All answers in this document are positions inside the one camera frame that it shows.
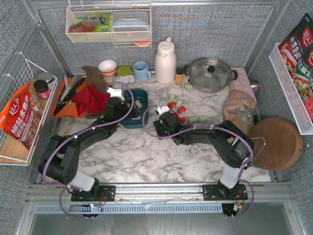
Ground teal storage basket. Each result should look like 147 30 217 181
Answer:
122 89 149 129

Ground striped pink cloth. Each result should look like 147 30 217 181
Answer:
223 90 257 124

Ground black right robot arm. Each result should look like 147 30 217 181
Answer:
153 111 254 190

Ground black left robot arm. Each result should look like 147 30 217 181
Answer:
38 97 135 191

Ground right white mesh basket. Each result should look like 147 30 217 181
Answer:
268 43 313 136

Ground red cloth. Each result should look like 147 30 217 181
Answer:
71 86 110 115

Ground green lid white cup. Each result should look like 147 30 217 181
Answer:
117 66 134 84

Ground brown cloth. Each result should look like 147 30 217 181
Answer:
82 66 108 119

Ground white orange striped bowl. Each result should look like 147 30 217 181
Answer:
98 60 117 76

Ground light blue mug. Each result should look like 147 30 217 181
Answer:
133 61 152 81

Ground orange tray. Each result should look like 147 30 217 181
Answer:
50 75 87 118

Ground black knife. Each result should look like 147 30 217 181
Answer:
63 79 83 100

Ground orange spice bottle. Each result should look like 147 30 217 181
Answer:
175 68 183 85

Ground white thermos jug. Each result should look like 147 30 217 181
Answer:
155 37 177 84

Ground steel pot with lid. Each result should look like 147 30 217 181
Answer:
183 57 238 94

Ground dark lid jar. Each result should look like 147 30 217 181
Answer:
33 80 50 99

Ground green snack packet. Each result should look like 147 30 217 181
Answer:
88 13 112 32

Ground clear plastic food container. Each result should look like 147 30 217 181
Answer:
111 11 150 42

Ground pink egg tray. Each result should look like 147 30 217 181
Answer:
230 67 256 101

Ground steel ladle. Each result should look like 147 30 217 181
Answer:
249 80 261 95

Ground orange seasoning bag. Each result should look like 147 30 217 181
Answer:
0 82 41 150

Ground round wooden cutting board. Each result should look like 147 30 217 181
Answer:
248 117 303 171

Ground red seasoning packet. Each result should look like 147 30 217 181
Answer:
278 13 313 119

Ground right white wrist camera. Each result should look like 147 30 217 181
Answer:
156 106 170 115

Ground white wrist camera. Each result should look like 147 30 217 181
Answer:
107 87 125 101
156 106 170 115

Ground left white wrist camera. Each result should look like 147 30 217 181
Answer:
107 87 125 101

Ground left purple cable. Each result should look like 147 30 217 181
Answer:
42 81 135 219

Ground purple cable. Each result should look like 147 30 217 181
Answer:
42 81 135 219
142 105 255 218

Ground white wall basket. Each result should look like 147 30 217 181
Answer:
66 4 152 47

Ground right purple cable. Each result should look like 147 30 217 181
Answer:
142 105 255 218

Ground left white wire basket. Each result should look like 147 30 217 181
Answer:
0 52 58 165

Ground metal wire trivet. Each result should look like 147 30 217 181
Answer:
251 137 266 158

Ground aluminium front rail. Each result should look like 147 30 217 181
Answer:
25 182 297 204

